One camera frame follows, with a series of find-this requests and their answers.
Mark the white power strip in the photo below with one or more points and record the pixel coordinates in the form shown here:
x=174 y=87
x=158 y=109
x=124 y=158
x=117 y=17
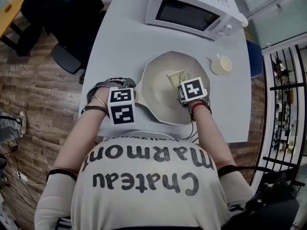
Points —
x=21 y=176

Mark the beige knitted fabric piece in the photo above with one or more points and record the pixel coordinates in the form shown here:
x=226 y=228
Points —
x=176 y=78

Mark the black office chair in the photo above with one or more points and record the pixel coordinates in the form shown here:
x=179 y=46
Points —
x=62 y=20

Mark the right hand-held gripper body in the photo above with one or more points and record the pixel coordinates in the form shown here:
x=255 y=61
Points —
x=192 y=90

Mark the black metal railing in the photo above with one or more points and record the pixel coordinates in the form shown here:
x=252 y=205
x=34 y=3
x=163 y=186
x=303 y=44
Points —
x=283 y=87

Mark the cream mug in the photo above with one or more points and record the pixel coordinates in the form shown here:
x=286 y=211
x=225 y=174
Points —
x=221 y=65

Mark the black backpack with equipment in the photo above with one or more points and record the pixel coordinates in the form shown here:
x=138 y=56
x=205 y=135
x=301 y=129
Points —
x=271 y=205

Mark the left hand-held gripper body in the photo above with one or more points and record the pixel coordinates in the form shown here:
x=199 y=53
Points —
x=121 y=106

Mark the round wooden side table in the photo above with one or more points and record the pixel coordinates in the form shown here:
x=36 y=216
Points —
x=9 y=15

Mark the person's cream printed shirt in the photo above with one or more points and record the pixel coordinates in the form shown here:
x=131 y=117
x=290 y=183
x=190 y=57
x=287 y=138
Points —
x=148 y=195

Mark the person's right forearm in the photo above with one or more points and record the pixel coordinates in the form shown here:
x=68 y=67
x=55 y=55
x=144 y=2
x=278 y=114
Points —
x=211 y=138

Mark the blue chair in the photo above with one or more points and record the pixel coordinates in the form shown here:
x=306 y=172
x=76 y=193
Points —
x=254 y=59

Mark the person's left forearm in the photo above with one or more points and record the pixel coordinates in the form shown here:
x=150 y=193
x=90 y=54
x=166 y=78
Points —
x=79 y=138

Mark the thin metal bangle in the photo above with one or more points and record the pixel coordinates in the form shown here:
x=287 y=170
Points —
x=100 y=100

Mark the white microwave oven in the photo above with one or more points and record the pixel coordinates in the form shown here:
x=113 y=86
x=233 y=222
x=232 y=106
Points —
x=187 y=13

